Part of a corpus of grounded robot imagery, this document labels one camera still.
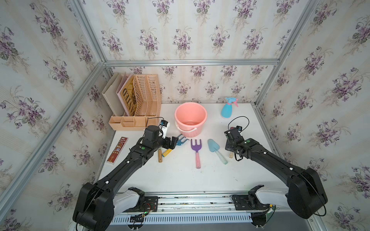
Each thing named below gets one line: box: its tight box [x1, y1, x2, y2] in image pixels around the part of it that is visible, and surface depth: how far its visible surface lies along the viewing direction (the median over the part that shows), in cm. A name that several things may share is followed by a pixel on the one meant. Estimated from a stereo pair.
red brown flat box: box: [105, 136, 129, 165], surface depth 95 cm
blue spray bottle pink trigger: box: [220, 97, 239, 119], surface depth 109 cm
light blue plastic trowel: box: [207, 138, 229, 165], surface depth 97 cm
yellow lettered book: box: [120, 75, 137, 117], surface depth 100 cm
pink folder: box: [115, 72, 133, 116], surface depth 92 cm
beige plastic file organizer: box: [108, 74, 162, 131], surface depth 109 cm
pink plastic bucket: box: [174, 102, 208, 139], surface depth 97 cm
